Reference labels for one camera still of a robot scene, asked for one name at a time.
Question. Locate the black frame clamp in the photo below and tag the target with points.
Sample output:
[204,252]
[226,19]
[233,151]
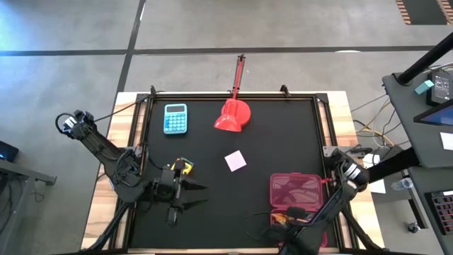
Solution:
[153,90]
[284,90]

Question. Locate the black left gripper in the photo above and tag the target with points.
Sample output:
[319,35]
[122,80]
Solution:
[170,187]

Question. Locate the white paper sheet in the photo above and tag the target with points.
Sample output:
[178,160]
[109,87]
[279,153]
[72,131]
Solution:
[447,141]

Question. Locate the small red clamp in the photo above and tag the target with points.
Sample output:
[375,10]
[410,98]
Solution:
[327,180]

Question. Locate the blue lit screen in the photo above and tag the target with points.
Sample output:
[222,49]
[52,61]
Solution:
[439,117]

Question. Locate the white paper sheets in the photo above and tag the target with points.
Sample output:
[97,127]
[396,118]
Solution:
[378,186]

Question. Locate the grey side desk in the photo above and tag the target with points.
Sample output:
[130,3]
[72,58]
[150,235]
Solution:
[421,212]
[407,117]

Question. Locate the black power adapter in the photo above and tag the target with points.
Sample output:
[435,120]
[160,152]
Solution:
[440,86]

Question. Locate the clear water bottle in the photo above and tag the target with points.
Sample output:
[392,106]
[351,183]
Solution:
[401,184]

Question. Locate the teal calculator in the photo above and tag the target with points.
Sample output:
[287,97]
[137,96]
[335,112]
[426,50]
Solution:
[175,122]

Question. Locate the red bar clamp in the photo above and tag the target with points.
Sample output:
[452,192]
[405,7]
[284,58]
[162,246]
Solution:
[238,78]

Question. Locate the black pole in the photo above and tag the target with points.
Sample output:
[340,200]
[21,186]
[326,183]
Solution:
[424,60]

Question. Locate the blue lit device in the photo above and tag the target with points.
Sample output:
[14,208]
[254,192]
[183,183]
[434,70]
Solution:
[7,152]

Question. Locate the red desk lamp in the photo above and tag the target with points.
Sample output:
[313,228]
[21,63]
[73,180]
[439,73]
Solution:
[235,113]

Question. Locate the small teal box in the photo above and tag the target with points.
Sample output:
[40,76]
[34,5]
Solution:
[424,87]

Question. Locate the black aluminium table frame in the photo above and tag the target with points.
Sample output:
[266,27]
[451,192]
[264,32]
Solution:
[230,95]

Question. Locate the yellow green crayon box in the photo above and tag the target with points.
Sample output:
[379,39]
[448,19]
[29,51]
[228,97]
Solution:
[188,168]

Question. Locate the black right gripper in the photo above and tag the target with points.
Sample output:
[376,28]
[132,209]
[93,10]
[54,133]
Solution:
[296,212]

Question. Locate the caster wheel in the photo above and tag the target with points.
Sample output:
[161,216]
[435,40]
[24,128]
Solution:
[414,227]

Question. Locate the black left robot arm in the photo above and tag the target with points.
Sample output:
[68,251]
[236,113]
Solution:
[102,152]

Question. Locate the dark mat striped edges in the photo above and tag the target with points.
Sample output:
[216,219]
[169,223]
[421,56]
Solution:
[424,10]

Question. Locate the keyboard with coloured keys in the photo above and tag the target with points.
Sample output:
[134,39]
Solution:
[442,212]

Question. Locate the black beam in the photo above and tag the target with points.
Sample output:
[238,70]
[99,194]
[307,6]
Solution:
[393,164]

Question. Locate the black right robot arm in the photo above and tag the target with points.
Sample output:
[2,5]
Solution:
[329,209]

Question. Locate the black diagonal frame strut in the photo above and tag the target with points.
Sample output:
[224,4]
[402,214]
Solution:
[113,223]
[357,230]

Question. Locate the black table mat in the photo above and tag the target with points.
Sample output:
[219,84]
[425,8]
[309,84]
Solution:
[230,212]

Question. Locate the pink translucent pencil case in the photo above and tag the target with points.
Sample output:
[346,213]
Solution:
[295,191]

